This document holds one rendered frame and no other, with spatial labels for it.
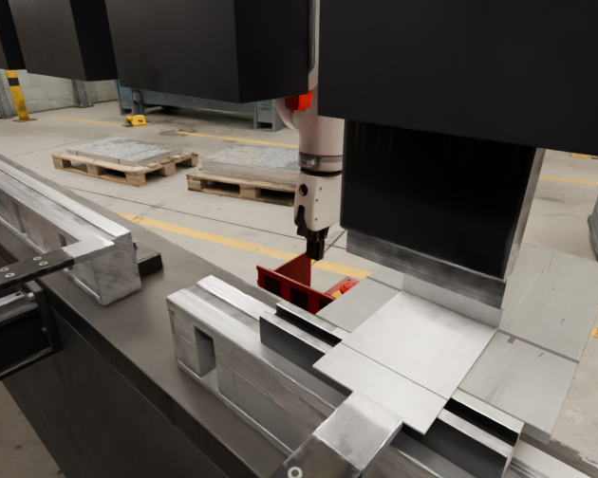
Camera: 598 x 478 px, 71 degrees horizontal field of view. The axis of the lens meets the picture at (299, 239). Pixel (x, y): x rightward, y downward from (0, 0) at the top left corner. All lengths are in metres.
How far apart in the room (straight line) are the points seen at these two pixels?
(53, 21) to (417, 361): 0.42
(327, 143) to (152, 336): 0.39
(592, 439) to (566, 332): 1.44
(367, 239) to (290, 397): 0.15
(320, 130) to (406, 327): 0.42
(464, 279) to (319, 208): 0.50
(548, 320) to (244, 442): 0.29
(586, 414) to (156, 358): 1.62
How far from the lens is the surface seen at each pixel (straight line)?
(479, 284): 0.25
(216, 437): 0.44
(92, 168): 4.41
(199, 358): 0.46
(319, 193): 0.71
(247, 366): 0.38
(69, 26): 0.44
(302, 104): 0.37
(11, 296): 0.77
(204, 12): 0.28
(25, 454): 1.75
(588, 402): 1.96
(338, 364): 0.31
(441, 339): 0.35
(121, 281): 0.64
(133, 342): 0.56
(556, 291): 0.45
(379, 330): 0.34
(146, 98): 7.62
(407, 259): 0.26
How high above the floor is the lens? 1.21
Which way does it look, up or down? 26 degrees down
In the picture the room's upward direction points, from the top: straight up
